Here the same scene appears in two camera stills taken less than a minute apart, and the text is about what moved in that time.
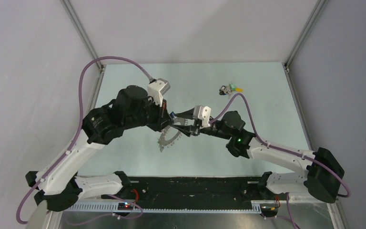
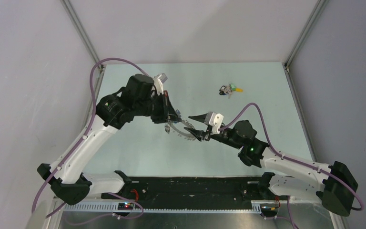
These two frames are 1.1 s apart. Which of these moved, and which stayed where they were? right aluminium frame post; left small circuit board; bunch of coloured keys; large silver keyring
Moved: large silver keyring
Stayed: right aluminium frame post; left small circuit board; bunch of coloured keys
